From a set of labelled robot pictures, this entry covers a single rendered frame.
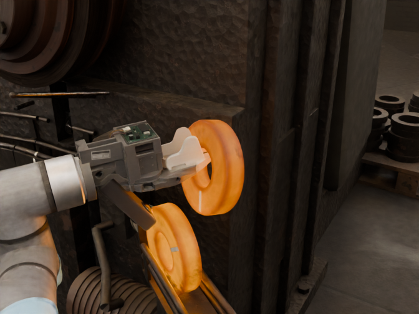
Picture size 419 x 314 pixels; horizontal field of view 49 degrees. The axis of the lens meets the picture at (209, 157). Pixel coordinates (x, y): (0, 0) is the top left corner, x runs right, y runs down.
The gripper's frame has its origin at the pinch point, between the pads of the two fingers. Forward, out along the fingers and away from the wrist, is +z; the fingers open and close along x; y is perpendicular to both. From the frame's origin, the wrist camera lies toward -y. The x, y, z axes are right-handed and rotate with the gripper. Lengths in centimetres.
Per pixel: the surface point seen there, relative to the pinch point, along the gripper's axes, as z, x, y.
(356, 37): 78, 59, -6
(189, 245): -6.9, -6.1, -10.9
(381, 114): 143, 110, -67
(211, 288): -5.4, -10.4, -16.9
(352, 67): 78, 60, -16
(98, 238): -17.9, 22.8, -26.0
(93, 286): -21.6, 16.0, -32.4
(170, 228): -8.8, -3.3, -9.0
